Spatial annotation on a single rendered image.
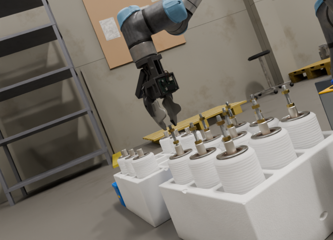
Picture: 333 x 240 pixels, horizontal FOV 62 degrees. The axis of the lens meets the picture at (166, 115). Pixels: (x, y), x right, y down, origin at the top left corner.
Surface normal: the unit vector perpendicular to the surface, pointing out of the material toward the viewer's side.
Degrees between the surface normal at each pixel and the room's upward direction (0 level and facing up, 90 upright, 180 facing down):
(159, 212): 90
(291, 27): 90
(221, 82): 90
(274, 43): 90
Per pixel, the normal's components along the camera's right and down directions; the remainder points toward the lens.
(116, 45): 0.19, -0.04
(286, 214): 0.44, -0.14
